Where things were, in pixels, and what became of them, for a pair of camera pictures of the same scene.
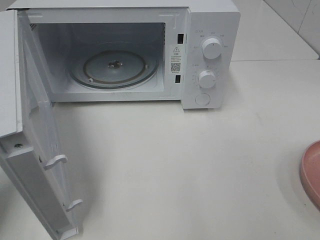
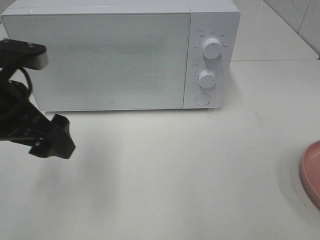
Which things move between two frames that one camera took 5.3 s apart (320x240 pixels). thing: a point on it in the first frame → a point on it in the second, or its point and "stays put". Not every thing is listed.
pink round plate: (310, 172) stays put
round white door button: (202, 99) stays put
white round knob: (207, 79) stays put
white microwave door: (30, 146) → (101, 62)
